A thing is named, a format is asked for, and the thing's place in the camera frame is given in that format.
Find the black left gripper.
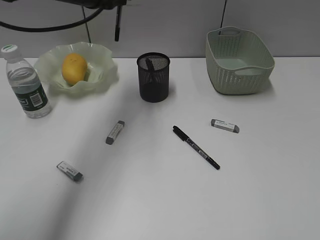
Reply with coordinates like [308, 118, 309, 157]
[62, 0, 127, 10]

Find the black marker pen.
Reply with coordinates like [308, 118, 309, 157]
[172, 125, 221, 170]
[145, 58, 157, 83]
[114, 5, 123, 42]

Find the yellow mango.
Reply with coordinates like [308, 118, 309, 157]
[61, 53, 88, 86]

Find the clear plastic water bottle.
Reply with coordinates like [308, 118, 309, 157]
[0, 44, 52, 119]

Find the pale green wavy plate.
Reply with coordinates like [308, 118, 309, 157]
[34, 42, 119, 96]

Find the black mesh pen holder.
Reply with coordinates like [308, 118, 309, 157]
[136, 52, 171, 103]

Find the grey white eraser centre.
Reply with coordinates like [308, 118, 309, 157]
[105, 120, 125, 145]

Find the grey white eraser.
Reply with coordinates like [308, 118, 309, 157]
[105, 120, 125, 145]
[56, 161, 83, 182]
[210, 119, 240, 134]

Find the pale green plastic basket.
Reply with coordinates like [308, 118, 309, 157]
[205, 26, 275, 95]

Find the grey white eraser front left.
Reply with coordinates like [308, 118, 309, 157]
[56, 161, 83, 182]

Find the grey white eraser right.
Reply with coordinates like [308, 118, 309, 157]
[210, 119, 240, 134]

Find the black wall cable left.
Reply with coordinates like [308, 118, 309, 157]
[81, 6, 92, 43]

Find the black wall cable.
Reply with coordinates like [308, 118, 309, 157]
[81, 6, 92, 43]
[218, 0, 228, 29]

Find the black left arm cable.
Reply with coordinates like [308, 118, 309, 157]
[0, 6, 105, 33]

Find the black wall cable right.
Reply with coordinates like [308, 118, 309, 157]
[218, 0, 228, 29]

